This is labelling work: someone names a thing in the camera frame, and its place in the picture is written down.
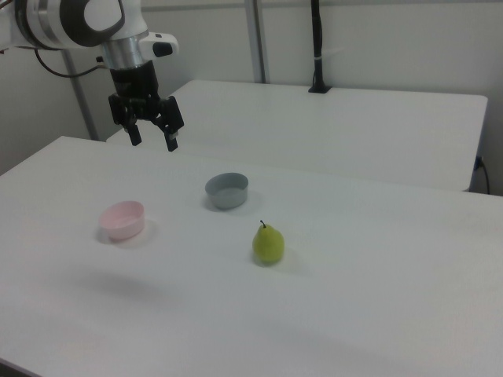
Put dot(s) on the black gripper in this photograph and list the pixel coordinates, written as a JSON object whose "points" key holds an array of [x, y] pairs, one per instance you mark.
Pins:
{"points": [[135, 84]]}

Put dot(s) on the black mount pole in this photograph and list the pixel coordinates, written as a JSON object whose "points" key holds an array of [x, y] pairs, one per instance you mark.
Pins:
{"points": [[317, 39]]}

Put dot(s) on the pink bowl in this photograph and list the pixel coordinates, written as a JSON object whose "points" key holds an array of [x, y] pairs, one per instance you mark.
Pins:
{"points": [[122, 228]]}

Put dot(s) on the green ball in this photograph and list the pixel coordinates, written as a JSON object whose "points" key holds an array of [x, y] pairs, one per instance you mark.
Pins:
{"points": [[269, 245]]}

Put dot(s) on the aluminium wall post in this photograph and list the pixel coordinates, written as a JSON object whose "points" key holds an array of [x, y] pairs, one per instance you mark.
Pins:
{"points": [[256, 39]]}

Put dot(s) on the grey bowl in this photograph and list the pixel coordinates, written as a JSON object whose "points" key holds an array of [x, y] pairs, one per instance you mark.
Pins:
{"points": [[228, 196]]}

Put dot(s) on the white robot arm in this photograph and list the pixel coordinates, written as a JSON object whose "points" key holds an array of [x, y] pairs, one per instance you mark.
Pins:
{"points": [[102, 15]]}

